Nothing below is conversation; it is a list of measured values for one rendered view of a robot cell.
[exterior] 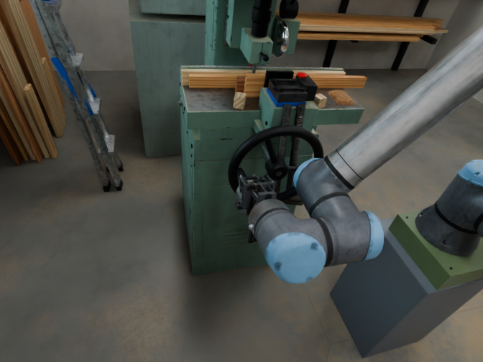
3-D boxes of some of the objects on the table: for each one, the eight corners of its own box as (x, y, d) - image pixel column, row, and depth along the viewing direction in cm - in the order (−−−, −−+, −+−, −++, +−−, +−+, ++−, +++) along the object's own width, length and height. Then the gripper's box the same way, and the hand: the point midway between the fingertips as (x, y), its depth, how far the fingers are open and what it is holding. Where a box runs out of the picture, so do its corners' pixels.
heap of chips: (338, 105, 106) (339, 100, 105) (325, 91, 113) (327, 86, 112) (356, 105, 108) (358, 100, 106) (343, 91, 115) (344, 86, 113)
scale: (196, 67, 103) (196, 66, 103) (195, 65, 104) (195, 65, 104) (331, 69, 115) (331, 68, 115) (330, 67, 116) (330, 67, 116)
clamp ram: (268, 107, 98) (272, 80, 92) (261, 96, 104) (266, 70, 98) (294, 106, 101) (300, 80, 95) (287, 95, 106) (292, 70, 100)
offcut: (243, 110, 96) (244, 98, 94) (233, 108, 97) (233, 96, 94) (244, 104, 99) (246, 93, 96) (235, 103, 99) (236, 91, 97)
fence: (181, 82, 106) (180, 67, 102) (180, 80, 107) (180, 65, 103) (338, 83, 120) (343, 69, 116) (337, 81, 121) (341, 67, 117)
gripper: (289, 192, 65) (259, 161, 84) (247, 197, 63) (226, 163, 82) (286, 228, 68) (258, 190, 88) (246, 233, 66) (226, 193, 85)
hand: (244, 188), depth 85 cm, fingers closed
